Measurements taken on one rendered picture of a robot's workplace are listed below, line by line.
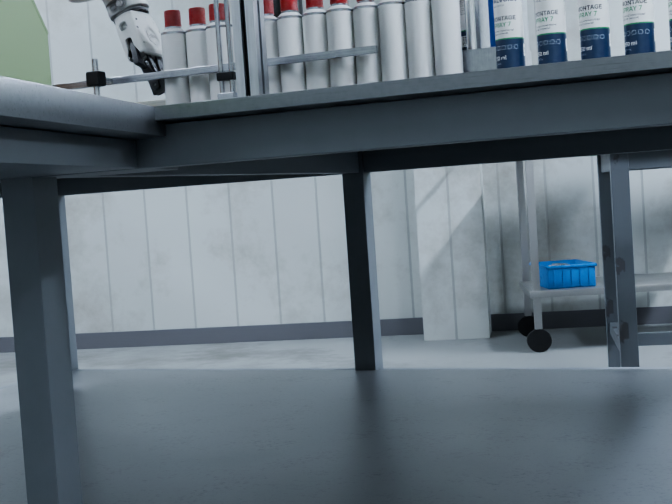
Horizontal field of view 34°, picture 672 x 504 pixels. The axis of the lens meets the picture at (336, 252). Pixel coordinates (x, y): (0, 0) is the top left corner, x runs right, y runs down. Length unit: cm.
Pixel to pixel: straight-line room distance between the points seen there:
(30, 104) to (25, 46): 27
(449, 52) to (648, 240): 338
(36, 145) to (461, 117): 52
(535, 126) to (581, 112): 6
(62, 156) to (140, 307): 432
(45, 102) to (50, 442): 67
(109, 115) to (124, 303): 434
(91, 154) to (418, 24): 81
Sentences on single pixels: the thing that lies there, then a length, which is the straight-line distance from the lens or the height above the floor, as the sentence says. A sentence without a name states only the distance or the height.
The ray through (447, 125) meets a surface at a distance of 142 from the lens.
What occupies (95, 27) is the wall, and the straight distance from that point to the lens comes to 577.
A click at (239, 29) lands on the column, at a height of 100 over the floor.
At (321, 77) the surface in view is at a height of 92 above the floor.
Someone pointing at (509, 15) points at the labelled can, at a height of 99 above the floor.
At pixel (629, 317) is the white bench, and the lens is 325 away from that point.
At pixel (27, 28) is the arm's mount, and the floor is 93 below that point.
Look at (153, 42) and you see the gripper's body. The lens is 231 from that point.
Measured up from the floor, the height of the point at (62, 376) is 44.
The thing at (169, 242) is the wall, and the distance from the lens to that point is 559.
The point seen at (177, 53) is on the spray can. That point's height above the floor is 100.
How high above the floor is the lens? 69
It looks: 3 degrees down
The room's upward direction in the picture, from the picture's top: 4 degrees counter-clockwise
